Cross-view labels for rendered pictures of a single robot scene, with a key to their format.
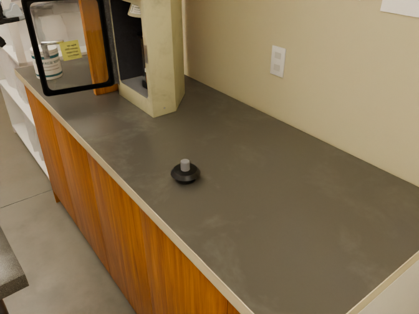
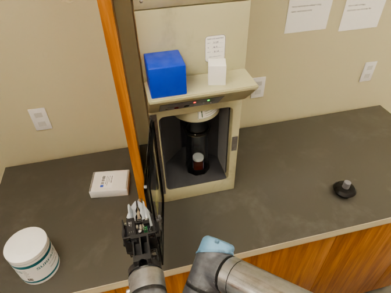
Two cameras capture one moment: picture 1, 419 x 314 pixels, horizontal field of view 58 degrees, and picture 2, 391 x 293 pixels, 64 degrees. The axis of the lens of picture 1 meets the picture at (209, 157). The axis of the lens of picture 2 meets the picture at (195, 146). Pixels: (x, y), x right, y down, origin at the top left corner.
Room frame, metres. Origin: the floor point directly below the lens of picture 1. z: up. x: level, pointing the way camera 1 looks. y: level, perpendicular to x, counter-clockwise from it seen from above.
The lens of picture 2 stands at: (1.18, 1.12, 1.97)
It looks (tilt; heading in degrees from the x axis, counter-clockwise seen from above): 41 degrees down; 294
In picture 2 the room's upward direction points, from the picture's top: 1 degrees counter-clockwise
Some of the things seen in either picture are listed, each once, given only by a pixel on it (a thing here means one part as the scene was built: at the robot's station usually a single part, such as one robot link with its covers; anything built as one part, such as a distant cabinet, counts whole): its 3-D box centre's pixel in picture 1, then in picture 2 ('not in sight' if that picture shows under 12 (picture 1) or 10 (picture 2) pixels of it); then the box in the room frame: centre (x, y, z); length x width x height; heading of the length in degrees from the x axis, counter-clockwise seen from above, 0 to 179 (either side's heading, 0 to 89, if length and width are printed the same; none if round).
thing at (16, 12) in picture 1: (17, 12); (144, 210); (1.51, 0.73, 1.33); 0.09 x 0.03 x 0.06; 127
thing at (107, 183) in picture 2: not in sight; (110, 183); (1.91, 0.43, 0.96); 0.16 x 0.12 x 0.04; 28
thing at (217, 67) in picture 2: not in sight; (216, 71); (1.46, 0.34, 1.54); 0.05 x 0.05 x 0.06; 23
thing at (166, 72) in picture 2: not in sight; (164, 74); (1.58, 0.43, 1.56); 0.10 x 0.10 x 0.09; 37
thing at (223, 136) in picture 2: (154, 42); (189, 131); (1.61, 0.23, 1.19); 0.26 x 0.24 x 0.35; 37
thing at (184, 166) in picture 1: (185, 169); (345, 187); (0.97, 0.07, 0.97); 0.09 x 0.09 x 0.07
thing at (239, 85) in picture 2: not in sight; (200, 97); (1.50, 0.37, 1.46); 0.32 x 0.11 x 0.10; 37
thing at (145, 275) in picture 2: not in sight; (145, 283); (1.41, 0.89, 1.33); 0.08 x 0.05 x 0.08; 37
